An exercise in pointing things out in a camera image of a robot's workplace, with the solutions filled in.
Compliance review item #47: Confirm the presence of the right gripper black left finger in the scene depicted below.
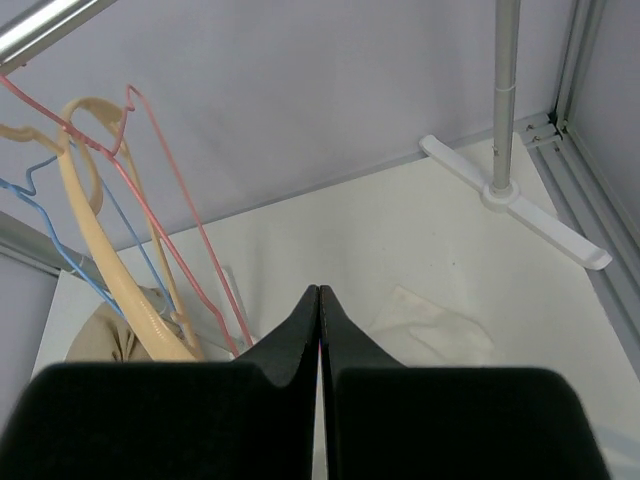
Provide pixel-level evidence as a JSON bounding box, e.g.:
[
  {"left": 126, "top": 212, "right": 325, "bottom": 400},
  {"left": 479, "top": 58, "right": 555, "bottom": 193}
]
[{"left": 1, "top": 285, "right": 320, "bottom": 479}]

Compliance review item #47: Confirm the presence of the light blue wire hanger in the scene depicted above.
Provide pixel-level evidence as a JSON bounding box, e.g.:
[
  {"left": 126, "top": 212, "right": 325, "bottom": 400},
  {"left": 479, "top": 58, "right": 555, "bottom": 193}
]
[{"left": 0, "top": 142, "right": 179, "bottom": 321}]

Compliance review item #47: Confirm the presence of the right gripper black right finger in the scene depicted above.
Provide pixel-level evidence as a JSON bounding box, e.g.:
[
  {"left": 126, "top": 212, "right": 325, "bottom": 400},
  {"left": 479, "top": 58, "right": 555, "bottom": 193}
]
[{"left": 319, "top": 286, "right": 610, "bottom": 479}]

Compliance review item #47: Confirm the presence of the beige t shirt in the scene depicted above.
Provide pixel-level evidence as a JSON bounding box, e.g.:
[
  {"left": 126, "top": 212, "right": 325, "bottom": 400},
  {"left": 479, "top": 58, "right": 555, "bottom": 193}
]
[{"left": 65, "top": 302, "right": 152, "bottom": 363}]

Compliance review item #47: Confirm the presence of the cream white t shirt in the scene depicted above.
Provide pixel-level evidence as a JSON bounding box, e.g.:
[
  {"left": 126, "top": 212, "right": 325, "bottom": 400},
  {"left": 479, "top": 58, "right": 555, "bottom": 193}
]
[{"left": 366, "top": 286, "right": 499, "bottom": 367}]

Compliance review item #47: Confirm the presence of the silver clothes rack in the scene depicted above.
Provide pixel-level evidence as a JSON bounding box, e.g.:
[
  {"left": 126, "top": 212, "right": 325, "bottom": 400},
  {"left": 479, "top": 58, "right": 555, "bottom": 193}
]
[{"left": 1, "top": 1, "right": 612, "bottom": 356}]

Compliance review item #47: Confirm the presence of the pink wire hanger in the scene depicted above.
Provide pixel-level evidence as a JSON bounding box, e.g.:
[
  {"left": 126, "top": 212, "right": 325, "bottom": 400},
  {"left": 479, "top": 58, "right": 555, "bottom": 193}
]
[{"left": 0, "top": 73, "right": 255, "bottom": 359}]

